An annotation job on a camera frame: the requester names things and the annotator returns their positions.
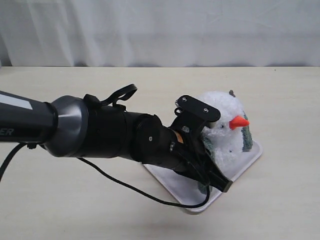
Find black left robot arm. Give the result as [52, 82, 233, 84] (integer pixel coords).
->
[0, 92, 232, 192]

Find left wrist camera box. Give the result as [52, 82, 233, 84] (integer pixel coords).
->
[172, 95, 221, 130]

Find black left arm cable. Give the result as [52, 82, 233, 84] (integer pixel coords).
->
[0, 83, 213, 208]

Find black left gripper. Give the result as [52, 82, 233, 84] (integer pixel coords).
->
[159, 126, 232, 193]

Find white plush snowman toy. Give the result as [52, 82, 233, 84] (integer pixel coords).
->
[198, 90, 253, 173]

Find green fuzzy scarf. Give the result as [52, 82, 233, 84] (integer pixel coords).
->
[197, 113, 253, 196]

